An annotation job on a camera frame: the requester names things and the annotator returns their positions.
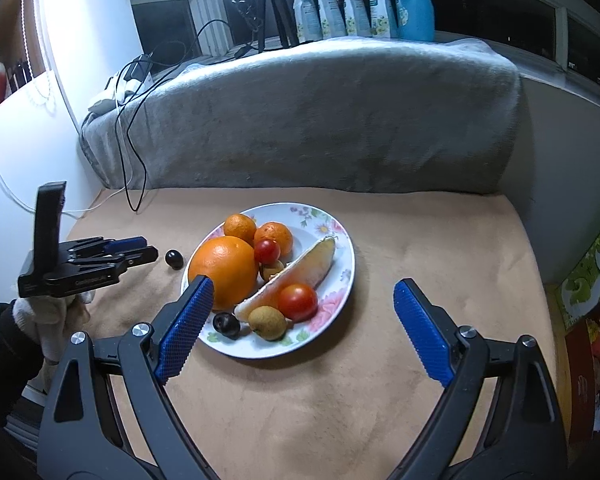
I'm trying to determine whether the person's left forearm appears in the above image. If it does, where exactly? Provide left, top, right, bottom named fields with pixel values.
left=0, top=302, right=48, bottom=426

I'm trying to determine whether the beige table blanket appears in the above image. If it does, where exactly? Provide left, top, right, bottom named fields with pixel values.
left=62, top=186, right=561, bottom=480

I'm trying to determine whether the green cardboard box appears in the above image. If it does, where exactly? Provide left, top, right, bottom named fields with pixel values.
left=555, top=199, right=600, bottom=332

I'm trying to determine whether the black cable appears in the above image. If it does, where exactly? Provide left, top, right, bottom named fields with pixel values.
left=115, top=20, right=261, bottom=213

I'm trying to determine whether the small red cherry tomato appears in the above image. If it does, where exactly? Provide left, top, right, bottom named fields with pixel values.
left=253, top=239, right=281, bottom=266

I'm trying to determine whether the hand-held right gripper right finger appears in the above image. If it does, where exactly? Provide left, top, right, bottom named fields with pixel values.
left=387, top=278, right=567, bottom=480

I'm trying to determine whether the grey blanket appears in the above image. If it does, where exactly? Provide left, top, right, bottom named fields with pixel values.
left=77, top=37, right=523, bottom=196

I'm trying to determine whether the white beaded cord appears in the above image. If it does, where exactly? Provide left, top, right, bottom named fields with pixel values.
left=20, top=0, right=53, bottom=108

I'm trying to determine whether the white cable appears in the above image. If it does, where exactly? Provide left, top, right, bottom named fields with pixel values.
left=0, top=132, right=98, bottom=221

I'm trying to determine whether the peeled citrus segment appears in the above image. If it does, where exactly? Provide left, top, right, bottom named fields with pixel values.
left=234, top=236, right=337, bottom=322

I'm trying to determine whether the small mandarin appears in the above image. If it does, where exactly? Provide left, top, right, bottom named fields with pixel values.
left=223, top=213, right=257, bottom=247
left=253, top=221, right=294, bottom=257

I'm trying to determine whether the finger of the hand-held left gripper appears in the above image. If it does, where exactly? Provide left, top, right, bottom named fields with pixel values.
left=70, top=246, right=159, bottom=273
left=60, top=236, right=148, bottom=256

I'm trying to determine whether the person's left hand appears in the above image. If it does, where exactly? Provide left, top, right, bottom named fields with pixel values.
left=12, top=290, right=95, bottom=363

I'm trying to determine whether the white floral plate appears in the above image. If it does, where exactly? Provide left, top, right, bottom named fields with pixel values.
left=181, top=203, right=356, bottom=360

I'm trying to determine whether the white power strip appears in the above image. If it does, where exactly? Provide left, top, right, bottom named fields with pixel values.
left=87, top=57, right=153, bottom=113

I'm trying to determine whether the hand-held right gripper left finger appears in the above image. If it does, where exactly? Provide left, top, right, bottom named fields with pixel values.
left=37, top=275, right=221, bottom=480

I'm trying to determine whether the large orange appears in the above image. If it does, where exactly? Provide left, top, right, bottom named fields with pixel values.
left=188, top=235, right=260, bottom=311

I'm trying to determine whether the grey ribbed object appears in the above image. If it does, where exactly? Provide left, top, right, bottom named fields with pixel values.
left=2, top=385, right=48, bottom=448

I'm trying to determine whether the blue detergent bottle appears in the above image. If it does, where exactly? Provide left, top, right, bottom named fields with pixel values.
left=391, top=0, right=436, bottom=41

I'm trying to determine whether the white cabinet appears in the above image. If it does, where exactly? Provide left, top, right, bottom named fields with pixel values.
left=0, top=0, right=103, bottom=311

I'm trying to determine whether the red cardboard box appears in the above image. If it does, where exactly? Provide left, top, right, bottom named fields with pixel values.
left=565, top=305, right=600, bottom=446

